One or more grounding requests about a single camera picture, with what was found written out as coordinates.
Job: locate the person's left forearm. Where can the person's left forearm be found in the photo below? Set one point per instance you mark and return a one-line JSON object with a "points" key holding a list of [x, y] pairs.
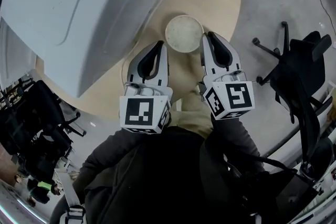
{"points": [[110, 154]]}

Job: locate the black office chair with castors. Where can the black office chair with castors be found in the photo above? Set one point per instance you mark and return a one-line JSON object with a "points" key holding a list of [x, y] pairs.
{"points": [[296, 68]]}

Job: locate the person's dark jacket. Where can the person's dark jacket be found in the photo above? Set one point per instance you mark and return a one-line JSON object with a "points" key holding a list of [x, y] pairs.
{"points": [[157, 181]]}

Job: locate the person's right forearm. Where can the person's right forearm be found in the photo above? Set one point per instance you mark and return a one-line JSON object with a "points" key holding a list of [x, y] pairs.
{"points": [[236, 139]]}

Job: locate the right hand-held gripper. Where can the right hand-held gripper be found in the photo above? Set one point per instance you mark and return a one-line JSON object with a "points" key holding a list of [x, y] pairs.
{"points": [[233, 98]]}

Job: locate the large white microwave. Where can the large white microwave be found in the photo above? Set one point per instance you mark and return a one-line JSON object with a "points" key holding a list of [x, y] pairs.
{"points": [[78, 8]]}

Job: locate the black mesh-back office chair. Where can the black mesh-back office chair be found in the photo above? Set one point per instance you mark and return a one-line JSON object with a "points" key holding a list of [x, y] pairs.
{"points": [[312, 144]]}

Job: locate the speckled beige bowl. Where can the speckled beige bowl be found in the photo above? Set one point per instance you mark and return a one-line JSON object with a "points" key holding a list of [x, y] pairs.
{"points": [[182, 31]]}

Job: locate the person's beige clothing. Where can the person's beige clothing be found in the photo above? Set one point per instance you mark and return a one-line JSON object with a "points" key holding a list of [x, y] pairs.
{"points": [[194, 112]]}

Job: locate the black office chair grey base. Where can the black office chair grey base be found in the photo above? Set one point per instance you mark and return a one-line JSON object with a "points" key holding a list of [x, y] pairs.
{"points": [[34, 118]]}

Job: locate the black equipment pack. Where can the black equipment pack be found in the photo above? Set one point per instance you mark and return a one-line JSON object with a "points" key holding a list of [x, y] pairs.
{"points": [[278, 196]]}

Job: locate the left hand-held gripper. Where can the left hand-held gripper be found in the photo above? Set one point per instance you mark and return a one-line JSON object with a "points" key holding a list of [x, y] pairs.
{"points": [[143, 110]]}

